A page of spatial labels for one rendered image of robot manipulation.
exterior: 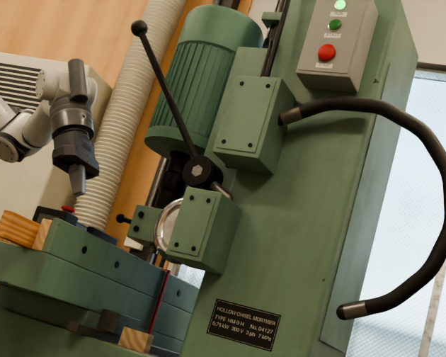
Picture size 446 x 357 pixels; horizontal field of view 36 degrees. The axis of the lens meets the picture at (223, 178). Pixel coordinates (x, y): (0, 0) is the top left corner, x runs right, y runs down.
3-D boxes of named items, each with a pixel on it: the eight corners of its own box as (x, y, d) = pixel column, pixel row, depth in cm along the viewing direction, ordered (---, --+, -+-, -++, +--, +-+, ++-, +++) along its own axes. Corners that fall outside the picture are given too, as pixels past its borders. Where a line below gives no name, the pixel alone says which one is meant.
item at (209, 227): (188, 267, 121) (208, 202, 124) (223, 275, 118) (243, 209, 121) (163, 253, 113) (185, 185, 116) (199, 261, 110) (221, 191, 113)
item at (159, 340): (109, 338, 158) (115, 321, 159) (187, 363, 149) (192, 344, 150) (-10, 304, 124) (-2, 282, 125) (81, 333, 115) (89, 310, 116)
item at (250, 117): (229, 168, 125) (251, 93, 129) (274, 175, 121) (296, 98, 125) (209, 150, 118) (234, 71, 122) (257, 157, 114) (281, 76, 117)
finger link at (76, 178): (72, 196, 141) (70, 170, 143) (86, 191, 140) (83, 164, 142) (68, 194, 139) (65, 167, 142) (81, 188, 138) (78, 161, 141)
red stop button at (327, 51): (316, 61, 118) (321, 45, 119) (333, 61, 117) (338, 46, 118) (315, 57, 117) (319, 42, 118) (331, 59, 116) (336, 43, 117)
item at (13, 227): (169, 307, 149) (175, 289, 150) (177, 309, 148) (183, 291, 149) (-7, 234, 102) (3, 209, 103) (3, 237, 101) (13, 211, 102)
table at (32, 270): (95, 316, 168) (103, 292, 170) (203, 348, 154) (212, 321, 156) (-103, 251, 117) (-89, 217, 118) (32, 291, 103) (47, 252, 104)
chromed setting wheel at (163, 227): (149, 258, 125) (170, 195, 128) (208, 273, 119) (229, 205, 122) (141, 254, 122) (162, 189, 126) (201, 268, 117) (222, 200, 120)
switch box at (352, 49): (304, 88, 125) (326, 11, 129) (358, 93, 120) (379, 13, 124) (294, 72, 119) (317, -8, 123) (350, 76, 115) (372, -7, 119)
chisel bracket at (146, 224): (140, 252, 144) (153, 214, 146) (198, 266, 137) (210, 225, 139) (122, 243, 137) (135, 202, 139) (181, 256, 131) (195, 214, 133)
